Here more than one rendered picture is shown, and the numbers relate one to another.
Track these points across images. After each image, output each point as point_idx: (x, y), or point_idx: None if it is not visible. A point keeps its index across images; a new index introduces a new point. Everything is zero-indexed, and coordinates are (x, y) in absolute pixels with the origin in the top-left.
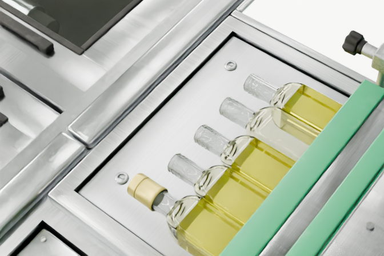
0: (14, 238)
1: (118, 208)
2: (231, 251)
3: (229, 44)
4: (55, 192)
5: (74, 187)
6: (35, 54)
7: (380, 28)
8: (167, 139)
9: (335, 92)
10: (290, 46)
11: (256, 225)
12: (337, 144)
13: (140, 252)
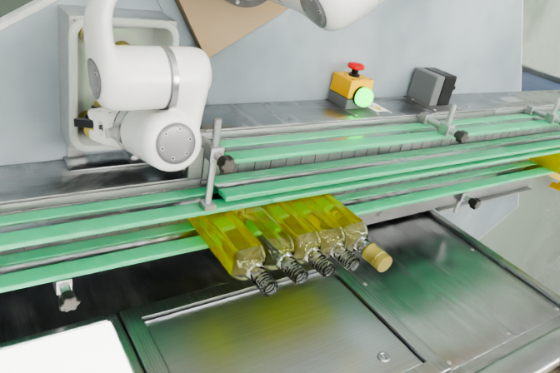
0: (474, 366)
1: (388, 337)
2: (352, 144)
3: None
4: (443, 365)
5: (427, 363)
6: None
7: None
8: (336, 372)
9: (159, 344)
10: None
11: (336, 145)
12: (274, 148)
13: (375, 301)
